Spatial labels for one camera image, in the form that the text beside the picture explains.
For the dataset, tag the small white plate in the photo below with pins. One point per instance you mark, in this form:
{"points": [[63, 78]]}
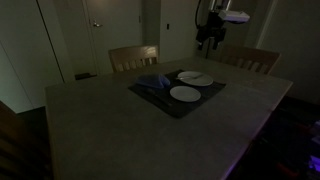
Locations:
{"points": [[185, 94]]}

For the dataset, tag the blue folded napkin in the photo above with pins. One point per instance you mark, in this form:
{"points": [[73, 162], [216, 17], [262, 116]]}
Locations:
{"points": [[157, 81]]}

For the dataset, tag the wooden chair near stove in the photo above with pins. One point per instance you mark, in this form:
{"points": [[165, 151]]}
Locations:
{"points": [[257, 60]]}

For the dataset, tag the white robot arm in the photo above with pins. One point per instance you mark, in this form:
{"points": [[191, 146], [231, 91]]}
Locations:
{"points": [[219, 14]]}

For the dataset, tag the wooden chair near door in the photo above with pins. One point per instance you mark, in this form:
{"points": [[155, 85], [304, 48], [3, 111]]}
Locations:
{"points": [[128, 58]]}

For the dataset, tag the dark knife on mat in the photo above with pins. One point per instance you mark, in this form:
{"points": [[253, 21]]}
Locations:
{"points": [[155, 95]]}

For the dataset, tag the silver fork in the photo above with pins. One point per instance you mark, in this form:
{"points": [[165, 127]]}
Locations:
{"points": [[189, 77]]}

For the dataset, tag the large white plate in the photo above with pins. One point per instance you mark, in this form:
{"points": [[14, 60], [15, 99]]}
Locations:
{"points": [[205, 80]]}

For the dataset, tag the silver door handle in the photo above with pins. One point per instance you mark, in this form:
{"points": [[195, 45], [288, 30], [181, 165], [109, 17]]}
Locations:
{"points": [[95, 24]]}

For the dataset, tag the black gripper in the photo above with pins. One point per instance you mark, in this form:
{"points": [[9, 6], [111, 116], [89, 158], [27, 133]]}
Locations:
{"points": [[212, 29]]}

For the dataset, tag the black table mat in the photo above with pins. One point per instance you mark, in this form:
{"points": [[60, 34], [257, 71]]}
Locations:
{"points": [[178, 109]]}

